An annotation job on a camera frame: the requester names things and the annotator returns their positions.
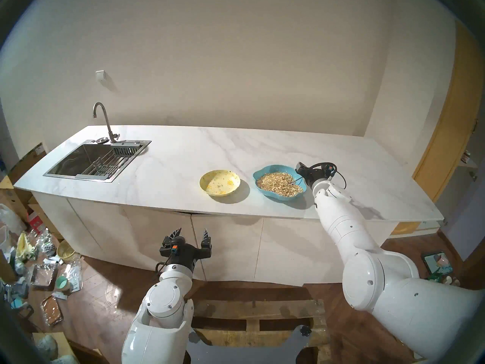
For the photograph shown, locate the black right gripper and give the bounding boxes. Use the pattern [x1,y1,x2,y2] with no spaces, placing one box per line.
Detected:
[296,162,338,188]

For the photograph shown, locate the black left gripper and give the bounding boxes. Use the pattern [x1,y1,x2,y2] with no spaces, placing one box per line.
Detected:
[159,228,212,275]

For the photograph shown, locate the large cereal heap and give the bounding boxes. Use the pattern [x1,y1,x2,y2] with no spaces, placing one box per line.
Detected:
[257,172,304,197]

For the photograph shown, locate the blue flower-shaped bowl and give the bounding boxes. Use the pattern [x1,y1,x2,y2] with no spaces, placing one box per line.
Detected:
[253,165,308,201]

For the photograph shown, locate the yellow speckled bowl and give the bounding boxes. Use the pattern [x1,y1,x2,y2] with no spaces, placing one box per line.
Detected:
[199,170,241,197]

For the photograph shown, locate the white counter cabinet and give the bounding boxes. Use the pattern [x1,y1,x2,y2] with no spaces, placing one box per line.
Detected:
[31,192,398,286]

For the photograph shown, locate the wooden pallet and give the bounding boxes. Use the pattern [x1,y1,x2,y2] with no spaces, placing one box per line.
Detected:
[189,299,330,364]

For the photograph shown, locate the grey sink strainer basket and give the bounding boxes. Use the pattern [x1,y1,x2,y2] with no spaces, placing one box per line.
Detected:
[113,141,141,156]

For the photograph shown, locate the metal sink rack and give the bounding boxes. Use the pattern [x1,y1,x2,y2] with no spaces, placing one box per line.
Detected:
[76,157,127,178]

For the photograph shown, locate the printed clear plastic bag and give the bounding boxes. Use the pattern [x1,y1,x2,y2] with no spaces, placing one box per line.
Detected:
[63,259,83,292]

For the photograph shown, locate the stainless steel sink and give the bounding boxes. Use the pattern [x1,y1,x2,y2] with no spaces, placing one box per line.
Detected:
[43,140,152,183]

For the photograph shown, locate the curved steel faucet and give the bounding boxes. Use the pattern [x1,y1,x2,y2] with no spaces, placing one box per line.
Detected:
[93,102,120,144]

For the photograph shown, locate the clear plastic tray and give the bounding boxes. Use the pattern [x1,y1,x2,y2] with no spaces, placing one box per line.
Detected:
[30,263,58,288]

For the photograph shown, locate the wooden door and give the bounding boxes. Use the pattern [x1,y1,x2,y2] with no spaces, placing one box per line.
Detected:
[390,20,485,237]

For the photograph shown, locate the red box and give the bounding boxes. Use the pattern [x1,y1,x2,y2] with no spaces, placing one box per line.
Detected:
[28,212,46,234]

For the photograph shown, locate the plastic tray brown contents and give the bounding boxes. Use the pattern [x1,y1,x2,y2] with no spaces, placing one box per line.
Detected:
[41,294,64,327]

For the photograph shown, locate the yellow bag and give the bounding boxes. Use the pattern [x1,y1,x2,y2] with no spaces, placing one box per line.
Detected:
[16,232,34,262]

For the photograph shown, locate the open cardboard box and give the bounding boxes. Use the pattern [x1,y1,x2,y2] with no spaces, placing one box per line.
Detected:
[32,331,76,364]

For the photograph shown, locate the white plastic bag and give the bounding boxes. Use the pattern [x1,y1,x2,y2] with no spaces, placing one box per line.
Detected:
[0,204,27,235]

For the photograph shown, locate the brown cardboard box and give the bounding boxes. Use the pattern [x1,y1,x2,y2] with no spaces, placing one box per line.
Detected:
[0,142,48,216]

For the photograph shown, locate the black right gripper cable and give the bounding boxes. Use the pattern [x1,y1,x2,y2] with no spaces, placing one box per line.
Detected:
[309,162,346,189]

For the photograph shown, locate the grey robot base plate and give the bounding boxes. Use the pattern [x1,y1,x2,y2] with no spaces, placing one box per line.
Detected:
[186,325,313,364]

